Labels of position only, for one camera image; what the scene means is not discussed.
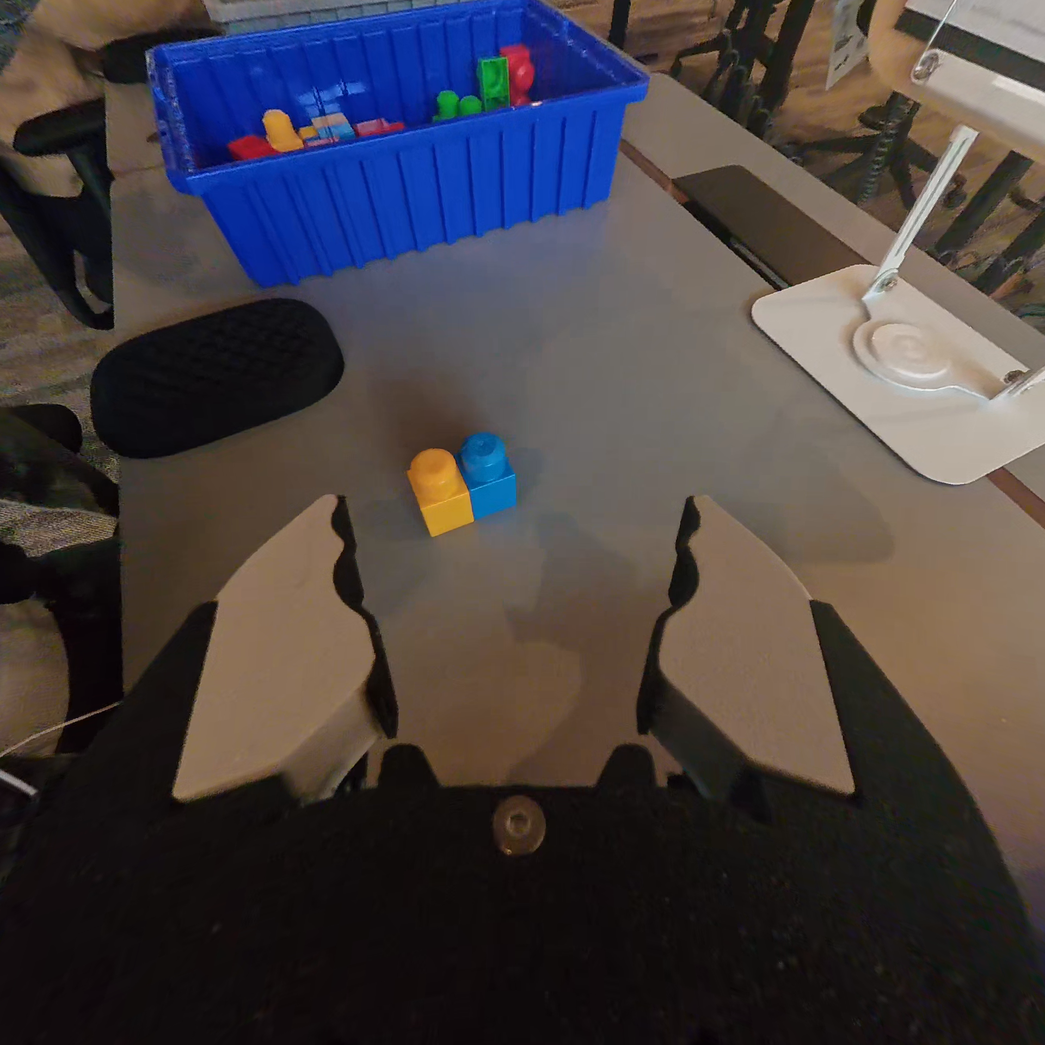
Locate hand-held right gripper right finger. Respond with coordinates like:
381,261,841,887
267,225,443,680
634,494,860,809

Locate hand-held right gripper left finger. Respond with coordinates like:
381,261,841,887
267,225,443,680
170,494,401,808

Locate orange building block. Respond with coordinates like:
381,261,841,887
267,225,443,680
407,448,476,538

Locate black textured wrist rest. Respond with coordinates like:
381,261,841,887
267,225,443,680
90,296,346,460

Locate blue plastic bin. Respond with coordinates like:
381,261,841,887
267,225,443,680
146,1,651,288

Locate blue building block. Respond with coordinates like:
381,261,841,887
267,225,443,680
459,432,519,520

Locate dark desk cable cover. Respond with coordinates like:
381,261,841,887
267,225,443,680
675,164,868,290

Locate pile of assorted toy blocks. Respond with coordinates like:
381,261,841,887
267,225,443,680
226,41,540,161

